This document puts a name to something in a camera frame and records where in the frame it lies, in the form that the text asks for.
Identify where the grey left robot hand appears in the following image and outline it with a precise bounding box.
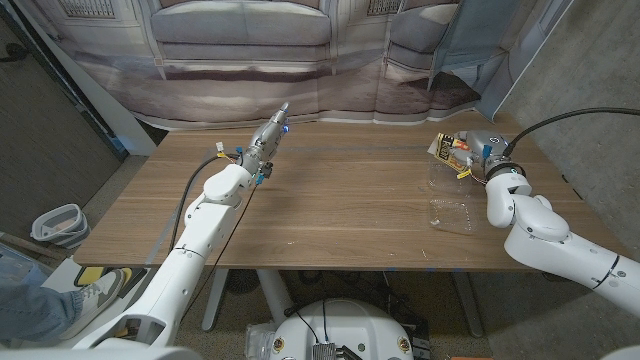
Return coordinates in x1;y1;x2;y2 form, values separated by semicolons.
241;101;292;187

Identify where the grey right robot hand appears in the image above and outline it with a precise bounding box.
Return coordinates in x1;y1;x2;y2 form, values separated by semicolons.
449;129;524;181

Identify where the yellow new driver bumper sticker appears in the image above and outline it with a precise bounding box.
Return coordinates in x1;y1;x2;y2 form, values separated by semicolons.
427;132;474;175

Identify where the printed sofa room backdrop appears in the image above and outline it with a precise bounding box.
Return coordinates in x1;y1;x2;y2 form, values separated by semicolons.
14;0;576;131

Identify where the black round floor object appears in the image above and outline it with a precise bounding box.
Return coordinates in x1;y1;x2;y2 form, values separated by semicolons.
225;269;261;296

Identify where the white metal table leg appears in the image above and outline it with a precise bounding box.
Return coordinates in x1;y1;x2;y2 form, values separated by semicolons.
452;272;484;339
255;269;296;326
201;269;231;334

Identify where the clear plastic package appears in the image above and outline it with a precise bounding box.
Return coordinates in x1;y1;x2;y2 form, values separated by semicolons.
243;322;279;360

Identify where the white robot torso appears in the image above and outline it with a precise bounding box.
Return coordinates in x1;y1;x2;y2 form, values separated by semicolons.
269;298;415;360

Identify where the yellow black flat object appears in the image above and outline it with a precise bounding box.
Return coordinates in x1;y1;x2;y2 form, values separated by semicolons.
74;266;134;289

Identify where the grey plastic bucket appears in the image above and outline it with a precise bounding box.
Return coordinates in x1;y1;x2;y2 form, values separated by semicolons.
29;203;92;250

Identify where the grey white sneaker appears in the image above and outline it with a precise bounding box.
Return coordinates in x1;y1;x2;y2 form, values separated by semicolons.
57;268;126;341

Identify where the person leg in blue jeans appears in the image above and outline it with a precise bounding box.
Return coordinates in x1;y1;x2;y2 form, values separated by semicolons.
0;257;84;344

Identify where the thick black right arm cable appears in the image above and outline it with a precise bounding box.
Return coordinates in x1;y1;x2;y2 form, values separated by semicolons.
502;107;640;159

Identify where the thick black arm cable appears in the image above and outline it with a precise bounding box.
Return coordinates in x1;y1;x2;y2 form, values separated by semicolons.
169;153;244;254
502;107;640;159

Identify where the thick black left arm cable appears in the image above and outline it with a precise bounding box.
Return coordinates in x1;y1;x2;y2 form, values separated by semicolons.
169;153;244;254

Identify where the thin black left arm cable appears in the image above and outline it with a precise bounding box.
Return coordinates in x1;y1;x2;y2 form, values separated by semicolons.
179;183;260;326

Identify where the white door frame post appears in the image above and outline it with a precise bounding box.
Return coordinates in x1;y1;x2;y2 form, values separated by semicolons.
9;0;159;157

